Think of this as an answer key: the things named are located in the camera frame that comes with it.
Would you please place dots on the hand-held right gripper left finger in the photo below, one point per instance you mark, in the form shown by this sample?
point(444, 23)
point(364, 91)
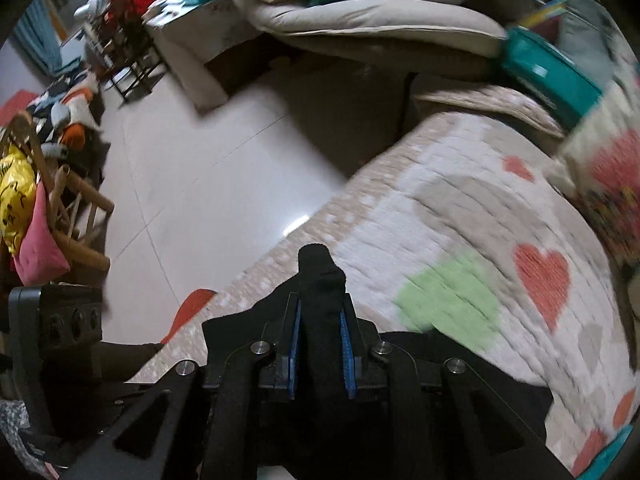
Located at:
point(295, 355)

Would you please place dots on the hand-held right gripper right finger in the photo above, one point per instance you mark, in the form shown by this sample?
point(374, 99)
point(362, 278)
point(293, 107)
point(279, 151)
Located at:
point(348, 355)

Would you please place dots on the black pants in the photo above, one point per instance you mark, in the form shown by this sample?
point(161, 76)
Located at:
point(320, 280)

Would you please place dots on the pink cloth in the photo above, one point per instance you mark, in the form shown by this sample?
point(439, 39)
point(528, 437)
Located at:
point(40, 245)

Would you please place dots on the grey patterned cloth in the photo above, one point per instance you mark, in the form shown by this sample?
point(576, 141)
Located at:
point(20, 440)

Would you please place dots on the red floor mat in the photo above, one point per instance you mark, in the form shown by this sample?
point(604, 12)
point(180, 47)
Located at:
point(187, 312)

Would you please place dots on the wooden chair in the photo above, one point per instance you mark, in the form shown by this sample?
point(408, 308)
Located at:
point(75, 200)

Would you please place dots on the yellow plastic bag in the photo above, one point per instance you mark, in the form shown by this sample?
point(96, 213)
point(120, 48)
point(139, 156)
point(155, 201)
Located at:
point(17, 195)

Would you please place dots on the heart printed blanket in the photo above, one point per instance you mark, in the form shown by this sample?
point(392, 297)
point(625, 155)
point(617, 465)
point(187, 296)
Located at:
point(475, 240)

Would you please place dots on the pile of clothes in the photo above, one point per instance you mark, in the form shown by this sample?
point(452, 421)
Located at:
point(70, 120)

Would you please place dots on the black metal stool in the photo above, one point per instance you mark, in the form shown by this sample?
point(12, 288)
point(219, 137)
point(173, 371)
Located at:
point(132, 55)

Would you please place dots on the blue curtain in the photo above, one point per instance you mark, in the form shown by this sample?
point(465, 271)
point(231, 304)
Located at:
point(37, 35)

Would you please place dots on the heart printed pillow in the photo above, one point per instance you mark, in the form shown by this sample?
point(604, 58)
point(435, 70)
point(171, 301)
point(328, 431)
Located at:
point(607, 175)

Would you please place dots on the white cloth covered table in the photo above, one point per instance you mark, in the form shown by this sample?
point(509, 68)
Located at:
point(195, 35)

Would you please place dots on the beige sofa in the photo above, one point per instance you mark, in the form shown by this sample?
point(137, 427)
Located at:
point(380, 20)

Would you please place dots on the teal box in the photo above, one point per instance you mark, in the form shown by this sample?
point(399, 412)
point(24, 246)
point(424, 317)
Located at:
point(545, 72)

